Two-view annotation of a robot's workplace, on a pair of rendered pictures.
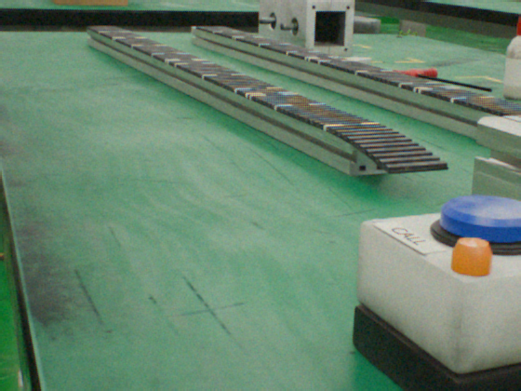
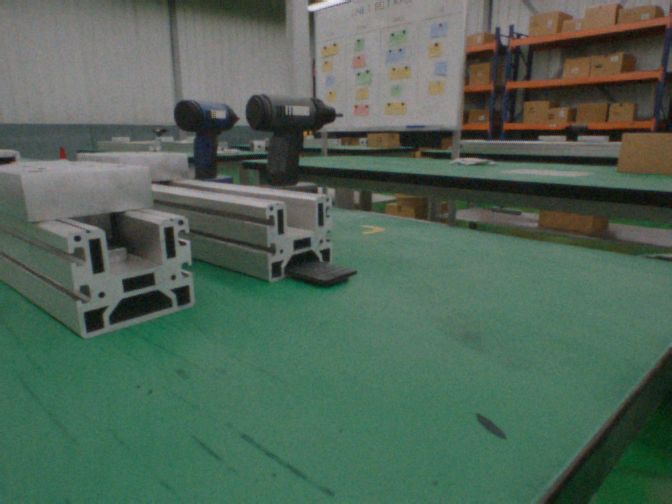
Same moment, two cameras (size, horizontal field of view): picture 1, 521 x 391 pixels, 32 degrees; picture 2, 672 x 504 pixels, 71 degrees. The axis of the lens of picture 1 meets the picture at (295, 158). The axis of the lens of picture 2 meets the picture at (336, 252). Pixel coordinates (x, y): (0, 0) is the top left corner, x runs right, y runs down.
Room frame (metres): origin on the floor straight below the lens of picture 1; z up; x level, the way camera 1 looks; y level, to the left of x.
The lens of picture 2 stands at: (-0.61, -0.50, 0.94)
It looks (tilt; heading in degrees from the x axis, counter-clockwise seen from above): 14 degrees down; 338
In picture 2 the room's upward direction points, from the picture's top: straight up
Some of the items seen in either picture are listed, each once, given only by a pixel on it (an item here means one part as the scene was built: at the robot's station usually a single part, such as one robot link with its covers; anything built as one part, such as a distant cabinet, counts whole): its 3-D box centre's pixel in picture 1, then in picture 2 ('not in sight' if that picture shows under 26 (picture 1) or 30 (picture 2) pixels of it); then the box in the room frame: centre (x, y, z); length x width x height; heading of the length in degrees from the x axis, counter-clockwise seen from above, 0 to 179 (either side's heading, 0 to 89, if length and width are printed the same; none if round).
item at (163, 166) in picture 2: not in sight; (133, 174); (0.24, -0.49, 0.87); 0.16 x 0.11 x 0.07; 25
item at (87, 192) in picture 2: not in sight; (64, 199); (-0.07, -0.43, 0.87); 0.16 x 0.11 x 0.07; 25
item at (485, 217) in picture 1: (488, 227); not in sight; (0.36, -0.08, 0.84); 0.04 x 0.04 x 0.02
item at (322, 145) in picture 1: (184, 74); not in sight; (1.13, 0.15, 0.79); 0.96 x 0.04 x 0.03; 25
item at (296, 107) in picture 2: not in sight; (302, 159); (0.21, -0.77, 0.89); 0.20 x 0.08 x 0.22; 109
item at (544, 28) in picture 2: not in sight; (583, 97); (6.30, -8.49, 1.58); 2.83 x 0.98 x 3.15; 21
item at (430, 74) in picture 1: (447, 81); not in sight; (1.20, -0.20, 0.79); 0.16 x 0.08 x 0.02; 34
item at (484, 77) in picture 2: not in sight; (449, 104); (9.11, -7.43, 1.57); 2.83 x 0.98 x 3.14; 21
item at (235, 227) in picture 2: not in sight; (136, 203); (0.24, -0.49, 0.82); 0.80 x 0.10 x 0.09; 25
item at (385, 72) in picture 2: not in sight; (381, 127); (2.87, -2.34, 0.97); 1.50 x 0.50 x 1.95; 21
